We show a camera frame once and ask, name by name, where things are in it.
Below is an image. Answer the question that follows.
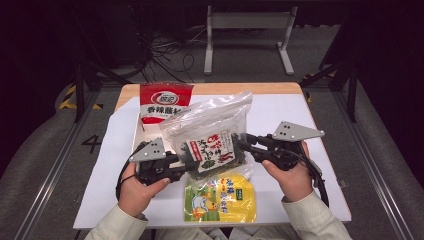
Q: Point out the yellow and green spout pouch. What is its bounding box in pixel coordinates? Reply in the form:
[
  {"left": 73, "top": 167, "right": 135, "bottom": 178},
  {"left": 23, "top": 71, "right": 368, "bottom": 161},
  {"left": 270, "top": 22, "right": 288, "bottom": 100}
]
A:
[{"left": 183, "top": 171, "right": 258, "bottom": 224}]

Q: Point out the aluminium floor rail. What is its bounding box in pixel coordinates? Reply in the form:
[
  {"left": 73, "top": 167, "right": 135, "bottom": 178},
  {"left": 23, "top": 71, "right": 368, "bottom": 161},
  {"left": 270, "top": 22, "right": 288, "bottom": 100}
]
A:
[
  {"left": 13, "top": 89, "right": 101, "bottom": 240},
  {"left": 333, "top": 89, "right": 415, "bottom": 240}
]

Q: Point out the red and white seasoning packet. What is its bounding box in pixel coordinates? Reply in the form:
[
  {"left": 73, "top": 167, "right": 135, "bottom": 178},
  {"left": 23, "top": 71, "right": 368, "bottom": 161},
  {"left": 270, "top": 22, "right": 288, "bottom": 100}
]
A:
[{"left": 139, "top": 82, "right": 195, "bottom": 127}]

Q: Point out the white table sheet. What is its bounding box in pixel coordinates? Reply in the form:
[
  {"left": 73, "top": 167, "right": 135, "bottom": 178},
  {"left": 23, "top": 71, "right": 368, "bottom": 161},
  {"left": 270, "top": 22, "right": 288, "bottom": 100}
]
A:
[{"left": 73, "top": 93, "right": 353, "bottom": 231}]

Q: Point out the person's right hand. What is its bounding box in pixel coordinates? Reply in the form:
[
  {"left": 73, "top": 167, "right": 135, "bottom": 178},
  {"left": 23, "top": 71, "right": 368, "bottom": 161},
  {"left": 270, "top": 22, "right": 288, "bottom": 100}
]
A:
[{"left": 261, "top": 141, "right": 316, "bottom": 203}]

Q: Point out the tangle of black floor cables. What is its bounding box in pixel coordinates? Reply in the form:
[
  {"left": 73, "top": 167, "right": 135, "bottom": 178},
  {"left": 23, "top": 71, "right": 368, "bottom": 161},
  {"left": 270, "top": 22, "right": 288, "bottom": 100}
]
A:
[{"left": 133, "top": 23, "right": 208, "bottom": 84}]

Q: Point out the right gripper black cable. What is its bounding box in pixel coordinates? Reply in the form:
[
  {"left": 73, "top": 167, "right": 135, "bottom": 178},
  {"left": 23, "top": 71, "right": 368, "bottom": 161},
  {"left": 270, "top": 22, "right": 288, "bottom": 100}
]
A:
[{"left": 291, "top": 149, "right": 330, "bottom": 208}]

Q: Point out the clear bag of dried seaweed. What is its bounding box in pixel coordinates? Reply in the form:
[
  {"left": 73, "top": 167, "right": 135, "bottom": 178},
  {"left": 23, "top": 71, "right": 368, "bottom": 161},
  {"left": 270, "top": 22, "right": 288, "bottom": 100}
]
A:
[{"left": 158, "top": 90, "right": 254, "bottom": 180}]

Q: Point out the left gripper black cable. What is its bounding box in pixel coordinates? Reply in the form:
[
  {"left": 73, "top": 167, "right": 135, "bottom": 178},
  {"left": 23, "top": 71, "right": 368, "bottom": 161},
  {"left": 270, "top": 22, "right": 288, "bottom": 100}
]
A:
[{"left": 114, "top": 142, "right": 148, "bottom": 202}]

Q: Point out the white plastic container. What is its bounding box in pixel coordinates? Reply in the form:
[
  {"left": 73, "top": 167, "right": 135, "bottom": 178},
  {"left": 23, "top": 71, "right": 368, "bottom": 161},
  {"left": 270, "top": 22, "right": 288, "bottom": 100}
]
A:
[{"left": 132, "top": 111, "right": 168, "bottom": 155}]

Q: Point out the person's light clothing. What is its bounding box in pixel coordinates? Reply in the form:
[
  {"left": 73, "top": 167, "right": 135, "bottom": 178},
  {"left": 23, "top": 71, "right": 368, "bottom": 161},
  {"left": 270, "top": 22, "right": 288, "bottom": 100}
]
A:
[{"left": 153, "top": 226, "right": 296, "bottom": 240}]

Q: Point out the yellow and black floor tape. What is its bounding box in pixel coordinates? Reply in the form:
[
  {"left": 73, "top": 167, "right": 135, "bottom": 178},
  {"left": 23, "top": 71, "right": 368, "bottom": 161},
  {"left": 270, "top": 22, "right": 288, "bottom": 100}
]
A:
[
  {"left": 58, "top": 84, "right": 103, "bottom": 111},
  {"left": 301, "top": 71, "right": 334, "bottom": 104}
]

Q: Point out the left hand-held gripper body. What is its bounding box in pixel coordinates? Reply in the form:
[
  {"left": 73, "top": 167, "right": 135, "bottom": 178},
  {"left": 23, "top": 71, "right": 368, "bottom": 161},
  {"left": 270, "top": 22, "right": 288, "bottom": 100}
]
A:
[{"left": 129, "top": 137, "right": 188, "bottom": 187}]

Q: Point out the white metal stand frame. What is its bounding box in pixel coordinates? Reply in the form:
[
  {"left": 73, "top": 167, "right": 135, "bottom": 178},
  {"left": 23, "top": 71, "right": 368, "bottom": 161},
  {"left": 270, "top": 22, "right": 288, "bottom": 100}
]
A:
[{"left": 203, "top": 4, "right": 299, "bottom": 76}]

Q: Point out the black metal stand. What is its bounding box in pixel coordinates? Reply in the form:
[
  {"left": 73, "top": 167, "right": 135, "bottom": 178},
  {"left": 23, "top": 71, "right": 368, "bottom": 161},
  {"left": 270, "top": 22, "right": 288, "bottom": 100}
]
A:
[
  {"left": 299, "top": 58, "right": 360, "bottom": 123},
  {"left": 71, "top": 58, "right": 132, "bottom": 123}
]

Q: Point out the person's left hand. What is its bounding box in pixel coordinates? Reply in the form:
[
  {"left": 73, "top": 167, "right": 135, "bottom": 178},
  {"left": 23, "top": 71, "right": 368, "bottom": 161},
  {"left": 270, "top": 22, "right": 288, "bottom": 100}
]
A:
[{"left": 118, "top": 162, "right": 171, "bottom": 218}]

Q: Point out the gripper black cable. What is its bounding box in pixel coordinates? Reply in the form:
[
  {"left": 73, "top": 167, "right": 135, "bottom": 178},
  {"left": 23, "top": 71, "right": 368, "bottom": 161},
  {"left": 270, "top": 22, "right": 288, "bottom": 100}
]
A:
[
  {"left": 291, "top": 149, "right": 330, "bottom": 208},
  {"left": 114, "top": 142, "right": 148, "bottom": 202}
]

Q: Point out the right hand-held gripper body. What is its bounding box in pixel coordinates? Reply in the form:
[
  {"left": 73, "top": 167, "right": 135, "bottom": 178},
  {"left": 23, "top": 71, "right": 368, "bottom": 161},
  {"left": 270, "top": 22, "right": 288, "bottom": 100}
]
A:
[{"left": 256, "top": 120, "right": 325, "bottom": 172}]

